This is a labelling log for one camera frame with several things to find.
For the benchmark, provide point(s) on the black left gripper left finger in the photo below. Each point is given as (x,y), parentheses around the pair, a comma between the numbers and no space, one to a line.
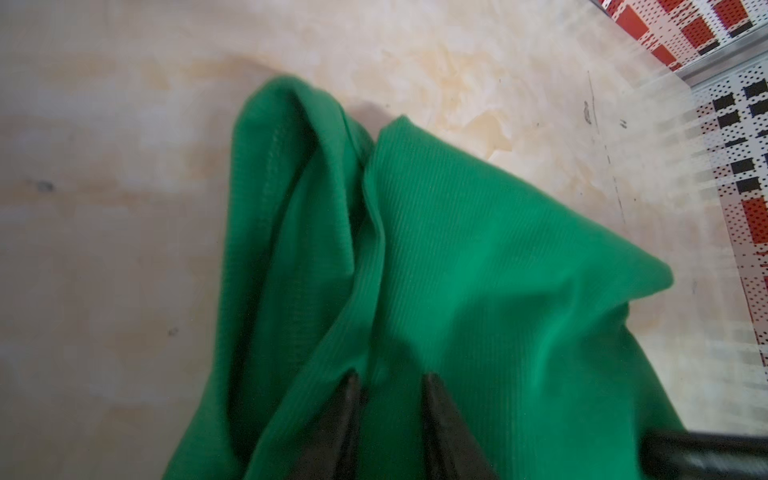
(332,449)

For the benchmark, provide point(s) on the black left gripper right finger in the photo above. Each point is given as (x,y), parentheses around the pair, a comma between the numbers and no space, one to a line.
(450,449)

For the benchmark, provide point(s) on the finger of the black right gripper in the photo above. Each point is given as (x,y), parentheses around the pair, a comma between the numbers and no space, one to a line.
(668,454)

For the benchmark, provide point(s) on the green tank top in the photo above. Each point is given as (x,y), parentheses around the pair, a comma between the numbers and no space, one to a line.
(398,256)

